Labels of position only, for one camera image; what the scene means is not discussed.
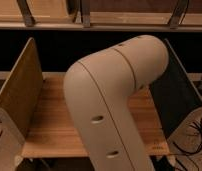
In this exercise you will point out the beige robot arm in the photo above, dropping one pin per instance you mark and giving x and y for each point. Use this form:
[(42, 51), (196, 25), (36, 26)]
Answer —
[(97, 88)]

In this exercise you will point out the right dark side panel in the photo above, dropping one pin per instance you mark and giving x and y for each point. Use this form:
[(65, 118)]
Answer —
[(174, 94)]

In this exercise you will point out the left wooden side panel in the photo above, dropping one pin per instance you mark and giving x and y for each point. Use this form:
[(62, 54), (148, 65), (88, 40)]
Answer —
[(20, 92)]

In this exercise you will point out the middle metal bracket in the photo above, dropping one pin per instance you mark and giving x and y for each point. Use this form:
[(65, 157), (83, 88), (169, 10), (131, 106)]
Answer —
[(85, 12)]

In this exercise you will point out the metal bracket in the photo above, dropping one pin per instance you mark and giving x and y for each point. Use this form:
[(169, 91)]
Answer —
[(178, 13), (85, 12), (29, 20)]

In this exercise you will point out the left metal bracket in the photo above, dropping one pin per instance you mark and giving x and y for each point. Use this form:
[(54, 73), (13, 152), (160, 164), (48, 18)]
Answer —
[(29, 20)]

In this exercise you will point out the right metal bracket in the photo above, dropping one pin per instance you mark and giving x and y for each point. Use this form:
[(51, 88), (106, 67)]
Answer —
[(178, 13)]

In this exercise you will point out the wooden shelf rail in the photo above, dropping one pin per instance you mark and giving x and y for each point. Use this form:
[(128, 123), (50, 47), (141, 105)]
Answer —
[(109, 21)]

